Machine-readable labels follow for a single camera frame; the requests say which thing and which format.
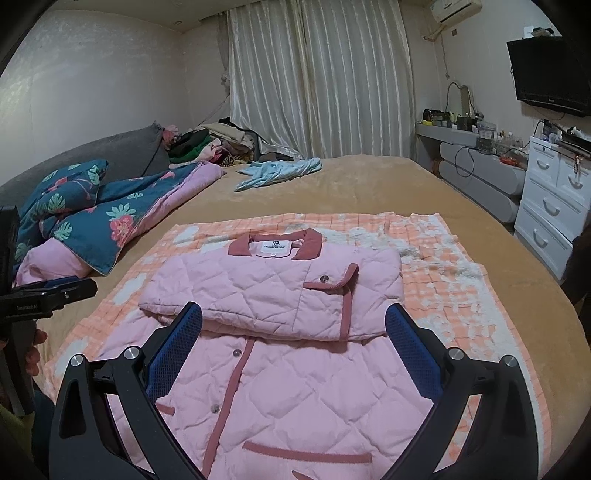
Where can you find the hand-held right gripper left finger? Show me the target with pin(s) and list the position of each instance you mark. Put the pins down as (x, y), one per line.
(178, 350)

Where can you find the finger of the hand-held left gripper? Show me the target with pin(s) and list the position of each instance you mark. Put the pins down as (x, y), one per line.
(78, 288)
(60, 282)

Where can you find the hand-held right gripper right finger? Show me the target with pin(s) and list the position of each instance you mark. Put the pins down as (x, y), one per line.
(408, 346)

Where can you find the pink quilted jacket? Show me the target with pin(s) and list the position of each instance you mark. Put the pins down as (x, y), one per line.
(277, 286)

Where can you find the pile of mixed clothes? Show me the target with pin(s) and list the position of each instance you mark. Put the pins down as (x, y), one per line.
(207, 145)

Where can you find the person's left hand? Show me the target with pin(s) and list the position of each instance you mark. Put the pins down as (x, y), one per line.
(32, 360)

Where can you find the orange checked blanket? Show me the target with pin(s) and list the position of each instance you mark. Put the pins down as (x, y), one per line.
(461, 295)

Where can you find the teal floral quilt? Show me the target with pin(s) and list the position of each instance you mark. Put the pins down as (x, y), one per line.
(101, 207)

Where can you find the grey padded headboard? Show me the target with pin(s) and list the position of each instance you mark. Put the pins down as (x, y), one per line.
(83, 157)

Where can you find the bed with tan sheet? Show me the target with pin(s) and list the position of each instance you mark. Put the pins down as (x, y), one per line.
(369, 184)

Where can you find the grey dressing table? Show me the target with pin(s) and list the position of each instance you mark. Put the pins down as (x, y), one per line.
(480, 175)

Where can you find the white drawer cabinet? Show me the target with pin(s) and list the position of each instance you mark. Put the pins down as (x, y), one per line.
(551, 207)

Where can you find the light blue garment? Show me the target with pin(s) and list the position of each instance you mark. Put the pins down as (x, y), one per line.
(277, 173)

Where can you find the group of cosmetic bottles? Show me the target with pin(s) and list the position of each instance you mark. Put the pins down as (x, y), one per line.
(485, 134)

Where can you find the curved vanity mirror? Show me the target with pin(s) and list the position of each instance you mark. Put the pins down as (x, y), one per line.
(459, 99)

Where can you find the white striped curtain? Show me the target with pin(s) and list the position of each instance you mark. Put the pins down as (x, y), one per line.
(323, 83)

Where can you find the white air conditioner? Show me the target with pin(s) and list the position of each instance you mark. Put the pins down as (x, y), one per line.
(455, 10)

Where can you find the black wall television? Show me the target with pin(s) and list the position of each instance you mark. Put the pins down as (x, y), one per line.
(549, 74)

